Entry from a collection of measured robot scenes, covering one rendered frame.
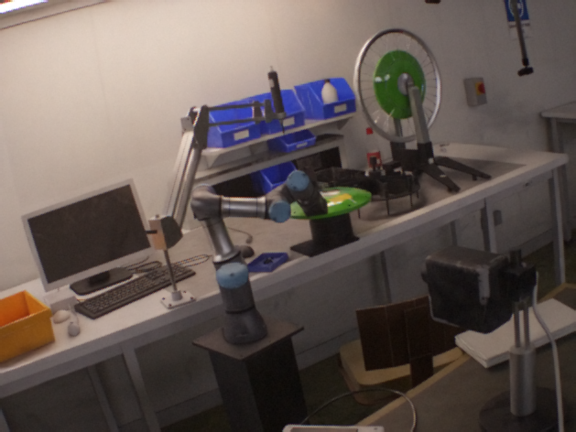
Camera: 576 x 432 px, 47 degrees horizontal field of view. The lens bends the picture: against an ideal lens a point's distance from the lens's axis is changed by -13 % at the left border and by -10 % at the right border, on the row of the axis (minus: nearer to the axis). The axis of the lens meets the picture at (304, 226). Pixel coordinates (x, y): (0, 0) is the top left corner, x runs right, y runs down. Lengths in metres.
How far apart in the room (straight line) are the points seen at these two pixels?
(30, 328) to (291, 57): 1.96
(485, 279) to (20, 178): 2.28
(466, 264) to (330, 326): 2.72
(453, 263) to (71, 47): 2.27
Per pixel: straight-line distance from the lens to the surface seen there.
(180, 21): 3.31
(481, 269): 1.14
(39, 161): 3.09
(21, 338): 2.28
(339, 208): 2.47
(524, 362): 1.22
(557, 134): 4.81
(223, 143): 3.16
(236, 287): 2.08
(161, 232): 2.28
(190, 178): 2.40
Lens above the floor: 1.70
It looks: 16 degrees down
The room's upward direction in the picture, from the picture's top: 11 degrees counter-clockwise
